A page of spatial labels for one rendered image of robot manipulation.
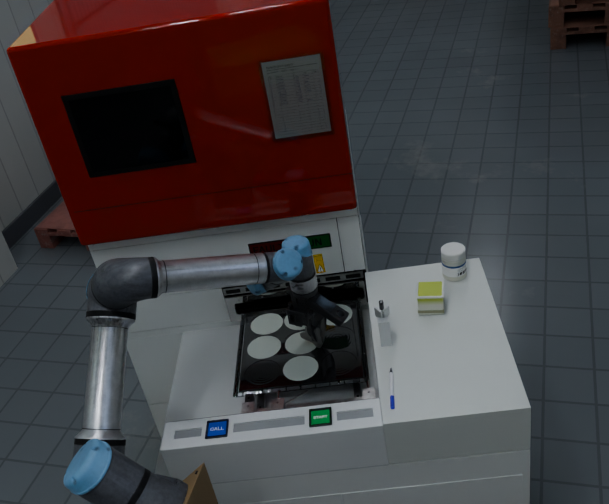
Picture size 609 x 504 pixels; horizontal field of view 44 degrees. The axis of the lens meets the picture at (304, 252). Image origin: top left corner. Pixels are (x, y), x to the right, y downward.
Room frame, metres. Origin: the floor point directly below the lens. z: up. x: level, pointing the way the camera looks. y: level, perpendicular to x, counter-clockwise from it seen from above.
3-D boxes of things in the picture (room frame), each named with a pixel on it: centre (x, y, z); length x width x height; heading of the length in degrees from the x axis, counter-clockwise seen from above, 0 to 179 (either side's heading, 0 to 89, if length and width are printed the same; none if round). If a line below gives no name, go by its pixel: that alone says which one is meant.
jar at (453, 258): (1.79, -0.43, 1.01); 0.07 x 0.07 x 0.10
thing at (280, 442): (1.34, 0.16, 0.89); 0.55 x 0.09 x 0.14; 84
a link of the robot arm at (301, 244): (1.67, 0.02, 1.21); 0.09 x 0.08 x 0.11; 118
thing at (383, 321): (1.56, -0.17, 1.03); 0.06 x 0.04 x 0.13; 174
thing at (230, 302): (1.91, 0.05, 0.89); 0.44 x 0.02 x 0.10; 84
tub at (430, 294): (1.66, -0.32, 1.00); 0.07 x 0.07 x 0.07; 75
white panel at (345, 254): (1.94, 0.23, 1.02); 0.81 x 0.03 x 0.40; 84
